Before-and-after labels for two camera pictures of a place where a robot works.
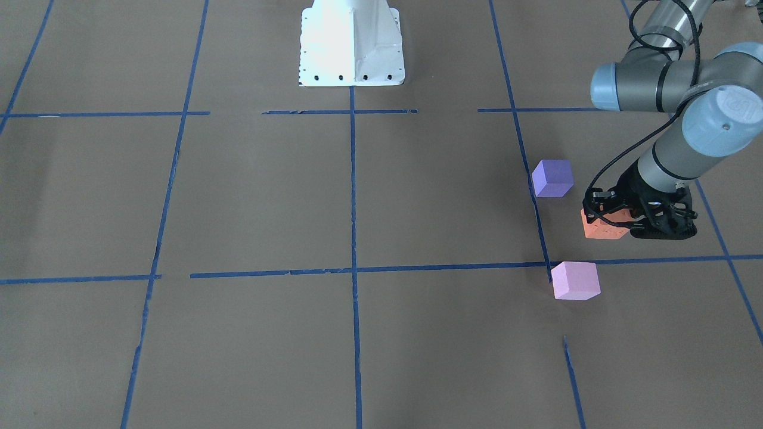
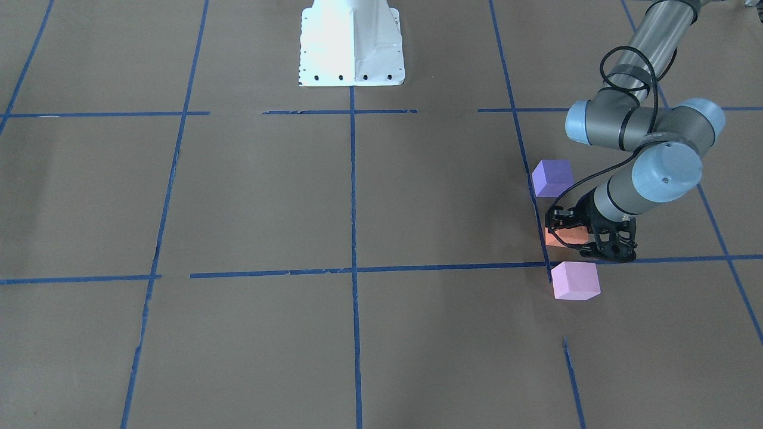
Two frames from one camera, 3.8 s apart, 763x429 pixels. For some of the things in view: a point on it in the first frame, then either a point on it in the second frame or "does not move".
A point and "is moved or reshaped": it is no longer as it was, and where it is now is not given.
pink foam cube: [576, 280] does not move
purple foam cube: [552, 178] does not move
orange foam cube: [601, 229] is moved or reshaped
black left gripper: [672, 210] → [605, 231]
